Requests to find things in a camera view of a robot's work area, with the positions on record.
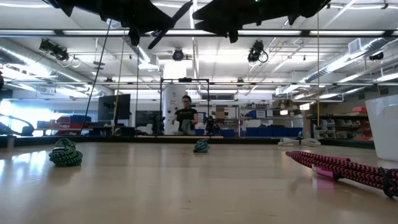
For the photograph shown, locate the black round camera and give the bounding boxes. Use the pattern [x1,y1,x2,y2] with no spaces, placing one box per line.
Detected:
[172,47,185,62]

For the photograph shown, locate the black metal table frame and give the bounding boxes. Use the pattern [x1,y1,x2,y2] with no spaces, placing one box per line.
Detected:
[0,135,376,150]

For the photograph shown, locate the row of blue storage bins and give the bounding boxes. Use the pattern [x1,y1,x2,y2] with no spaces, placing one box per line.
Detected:
[244,126,303,138]

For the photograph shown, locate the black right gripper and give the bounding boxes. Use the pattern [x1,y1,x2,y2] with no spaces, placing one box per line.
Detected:
[192,0,294,44]

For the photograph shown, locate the hanging yellow strap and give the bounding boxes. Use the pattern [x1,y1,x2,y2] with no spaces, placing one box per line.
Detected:
[112,30,126,132]

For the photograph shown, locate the black monitor screen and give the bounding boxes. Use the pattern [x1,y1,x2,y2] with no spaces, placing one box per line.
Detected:
[97,93,132,122]

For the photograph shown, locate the black overhead frame beam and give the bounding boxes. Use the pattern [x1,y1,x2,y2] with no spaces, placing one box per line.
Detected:
[0,28,398,39]

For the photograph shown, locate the black spotlight with cable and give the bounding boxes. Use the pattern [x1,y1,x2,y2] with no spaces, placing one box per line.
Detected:
[247,39,269,64]
[38,38,81,68]

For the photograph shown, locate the hanging black cable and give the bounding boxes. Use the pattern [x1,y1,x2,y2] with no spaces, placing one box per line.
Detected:
[80,19,113,136]

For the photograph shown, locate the silver ceiling duct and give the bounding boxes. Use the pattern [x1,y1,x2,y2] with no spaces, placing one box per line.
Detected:
[302,36,398,84]
[0,37,108,96]

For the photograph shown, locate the pink black braided cable bundle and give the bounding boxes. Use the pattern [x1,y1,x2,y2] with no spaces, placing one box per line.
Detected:
[285,150,398,198]

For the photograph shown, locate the metal shelving with boxes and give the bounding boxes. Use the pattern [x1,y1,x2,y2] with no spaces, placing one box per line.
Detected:
[305,106,374,141]

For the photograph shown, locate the red and blue boxes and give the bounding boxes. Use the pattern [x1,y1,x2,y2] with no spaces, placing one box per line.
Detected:
[36,114,93,137]

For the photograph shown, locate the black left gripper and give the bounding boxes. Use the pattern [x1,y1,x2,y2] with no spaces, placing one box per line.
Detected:
[99,0,194,50]

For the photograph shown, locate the white plastic bin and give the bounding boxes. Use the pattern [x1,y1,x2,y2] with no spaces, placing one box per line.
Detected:
[364,94,398,163]

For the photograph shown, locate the green braided USB-C cable bundle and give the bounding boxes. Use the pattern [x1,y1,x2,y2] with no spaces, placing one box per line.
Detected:
[48,138,84,167]

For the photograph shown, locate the coiled white cable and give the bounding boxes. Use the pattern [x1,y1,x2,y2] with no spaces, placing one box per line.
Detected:
[277,137,322,148]

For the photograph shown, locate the person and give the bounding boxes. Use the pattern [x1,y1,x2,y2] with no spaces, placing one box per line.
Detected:
[171,95,199,136]

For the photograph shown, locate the teal braided USB-C cable bundle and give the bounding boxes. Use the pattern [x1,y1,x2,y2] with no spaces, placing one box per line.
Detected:
[192,138,211,154]

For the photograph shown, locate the white round column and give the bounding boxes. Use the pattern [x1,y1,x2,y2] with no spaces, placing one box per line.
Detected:
[162,84,188,136]

